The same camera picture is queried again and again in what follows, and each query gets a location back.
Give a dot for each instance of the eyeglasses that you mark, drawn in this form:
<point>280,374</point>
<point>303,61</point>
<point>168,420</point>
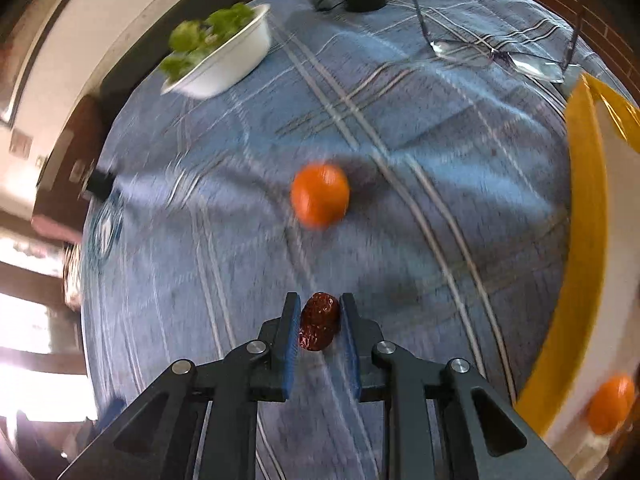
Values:
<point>460,52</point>

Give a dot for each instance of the black jar with cork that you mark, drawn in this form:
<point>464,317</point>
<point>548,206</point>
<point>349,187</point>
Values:
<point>100,183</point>

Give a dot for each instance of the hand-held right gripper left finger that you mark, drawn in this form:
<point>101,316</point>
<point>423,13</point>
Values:
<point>291,345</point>

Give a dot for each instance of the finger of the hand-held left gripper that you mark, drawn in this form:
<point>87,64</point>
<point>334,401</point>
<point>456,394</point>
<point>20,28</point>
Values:
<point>110,412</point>

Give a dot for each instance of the red date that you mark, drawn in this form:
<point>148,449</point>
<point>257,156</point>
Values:
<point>320,320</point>

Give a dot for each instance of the yellow tray with white inside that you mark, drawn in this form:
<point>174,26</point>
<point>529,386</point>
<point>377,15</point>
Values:
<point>585,260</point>

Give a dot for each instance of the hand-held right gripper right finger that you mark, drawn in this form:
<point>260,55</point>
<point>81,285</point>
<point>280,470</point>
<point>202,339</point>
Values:
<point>350,345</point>

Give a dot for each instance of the brown wooden board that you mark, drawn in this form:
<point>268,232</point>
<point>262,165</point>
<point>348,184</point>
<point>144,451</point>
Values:
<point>75,160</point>

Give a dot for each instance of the green lettuce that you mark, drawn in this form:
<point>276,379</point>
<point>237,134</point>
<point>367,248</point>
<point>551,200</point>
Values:
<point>190,40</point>

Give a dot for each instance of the orange tangerine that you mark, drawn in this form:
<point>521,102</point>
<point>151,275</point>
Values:
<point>320,195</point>
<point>607,405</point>

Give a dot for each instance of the blue plaid blanket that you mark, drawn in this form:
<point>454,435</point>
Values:
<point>400,210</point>

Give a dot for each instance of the white bowl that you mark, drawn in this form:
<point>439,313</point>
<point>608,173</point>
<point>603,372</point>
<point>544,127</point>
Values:
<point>230,60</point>

